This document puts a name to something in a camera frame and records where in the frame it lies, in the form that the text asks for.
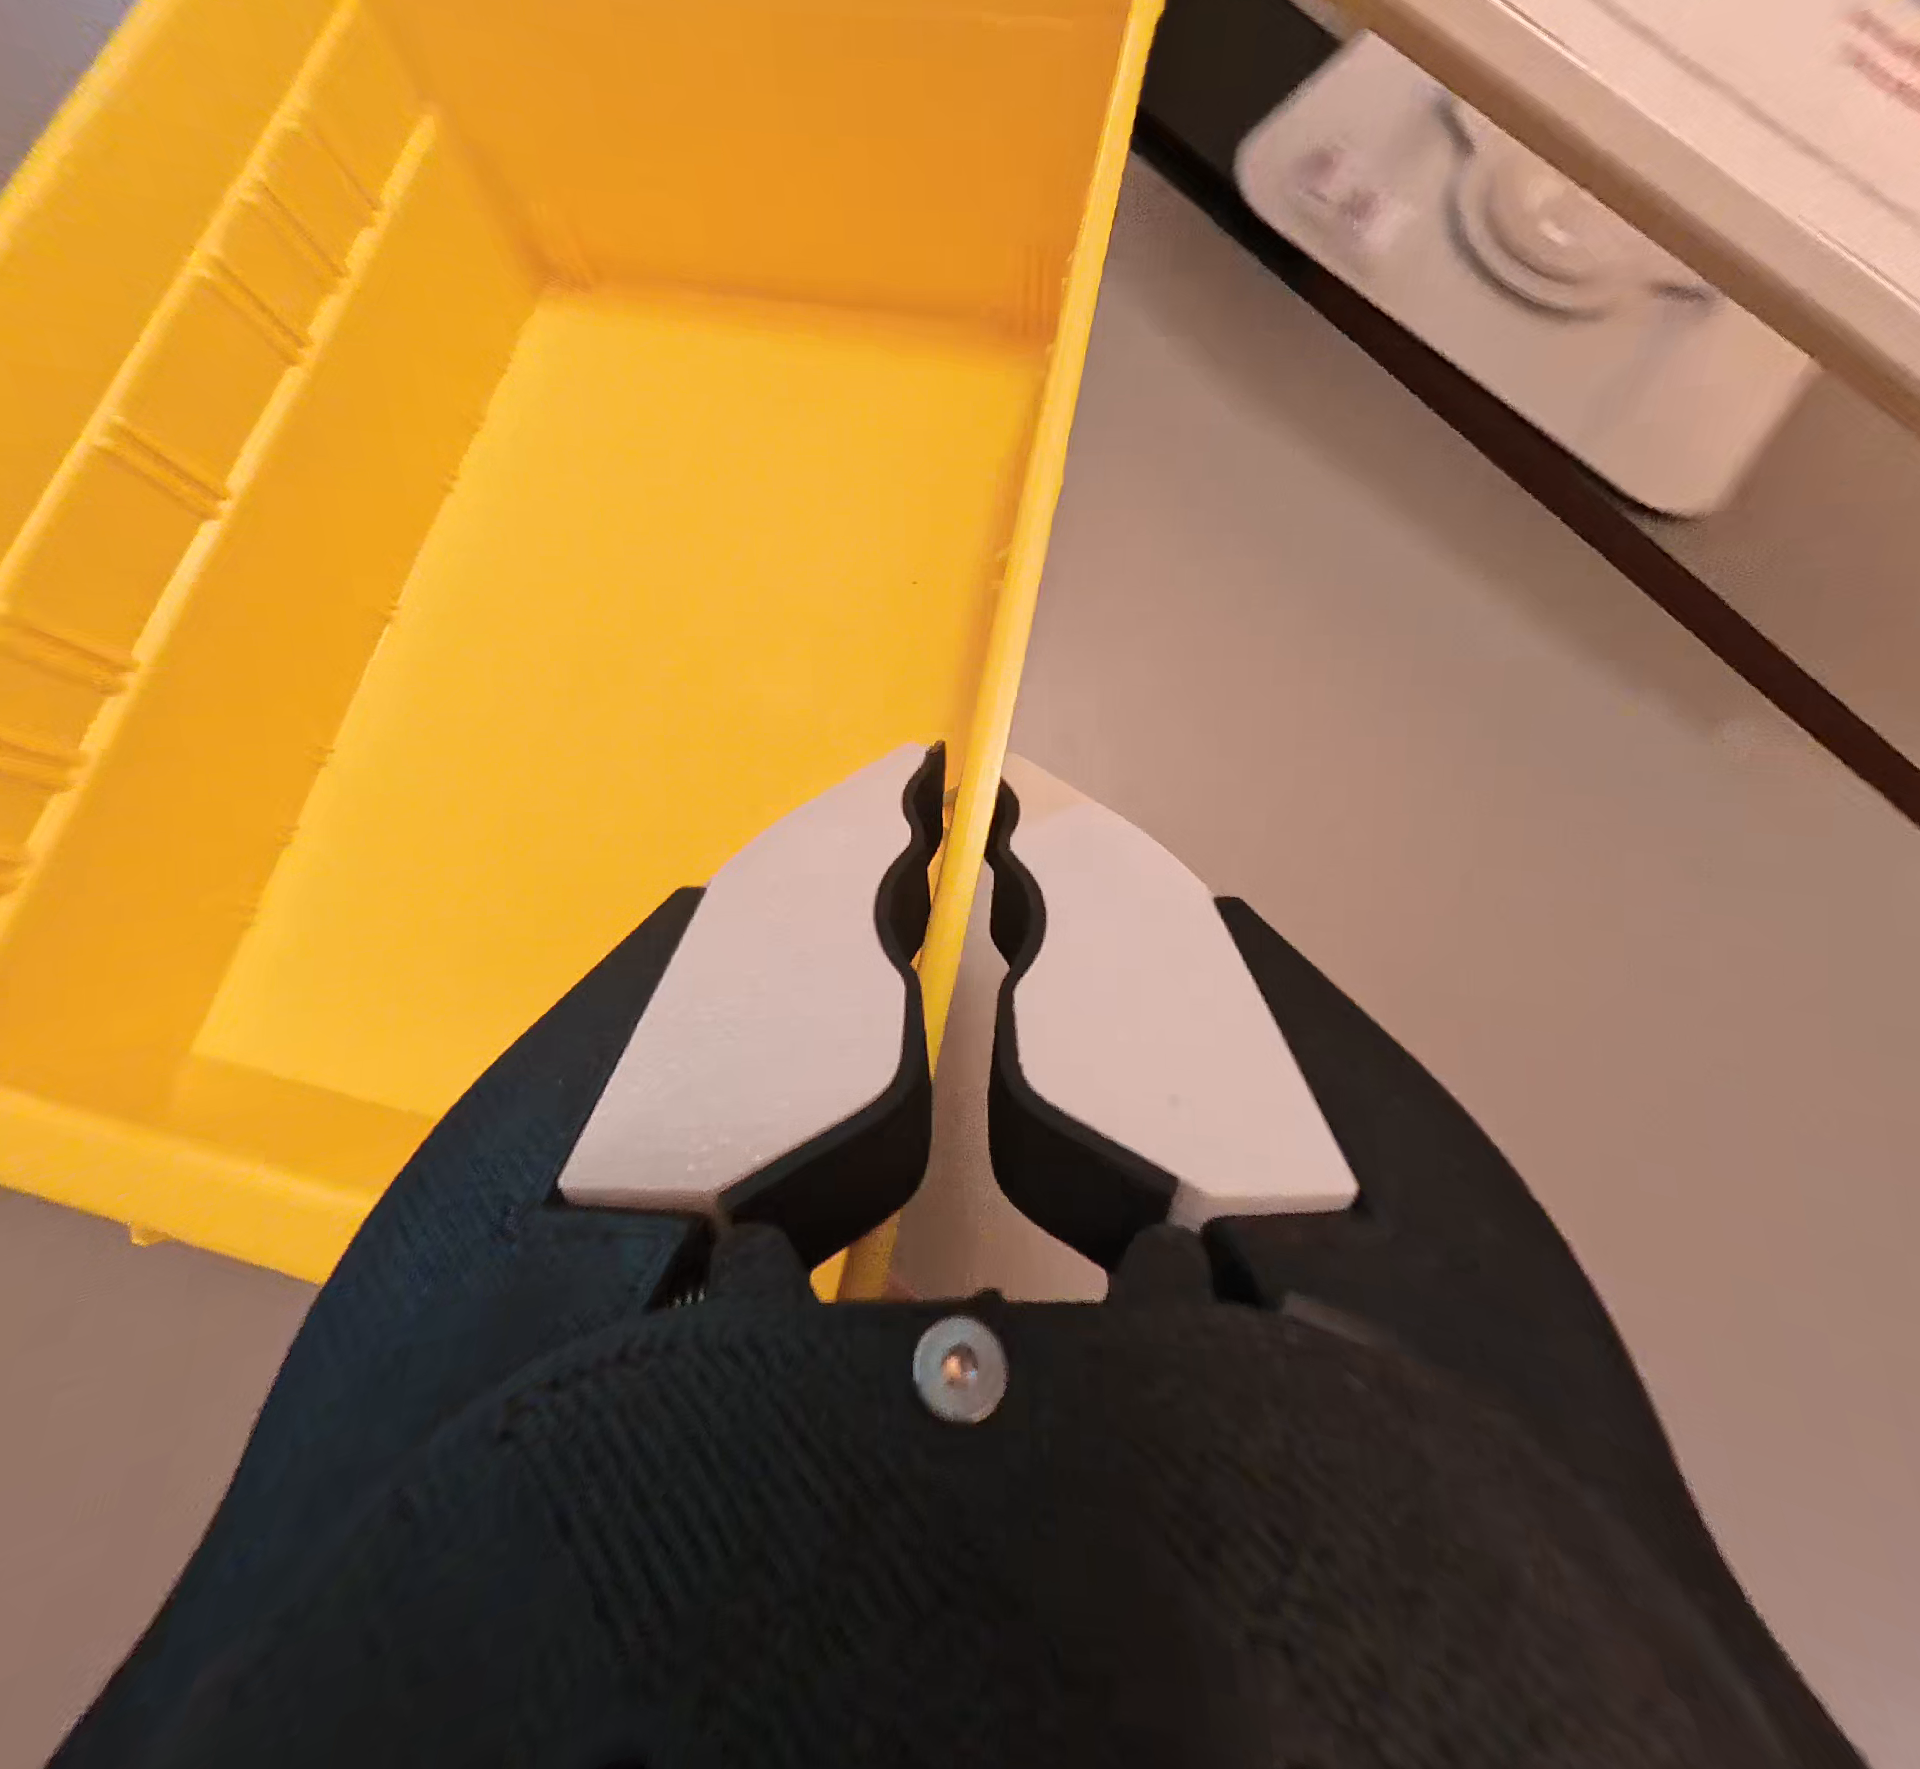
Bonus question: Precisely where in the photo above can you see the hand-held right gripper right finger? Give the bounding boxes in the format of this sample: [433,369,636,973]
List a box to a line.
[987,751,1364,1274]

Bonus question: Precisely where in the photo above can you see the yellow plastic bin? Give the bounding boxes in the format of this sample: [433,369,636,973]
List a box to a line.
[0,0,1195,1307]

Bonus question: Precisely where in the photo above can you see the wooden instruction board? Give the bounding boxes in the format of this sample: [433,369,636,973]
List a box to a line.
[1200,0,1920,437]

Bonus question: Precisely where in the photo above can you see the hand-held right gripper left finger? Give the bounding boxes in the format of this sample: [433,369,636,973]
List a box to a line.
[555,742,951,1268]

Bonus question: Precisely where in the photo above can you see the white board stand base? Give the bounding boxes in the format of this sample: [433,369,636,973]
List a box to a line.
[1234,37,1816,518]

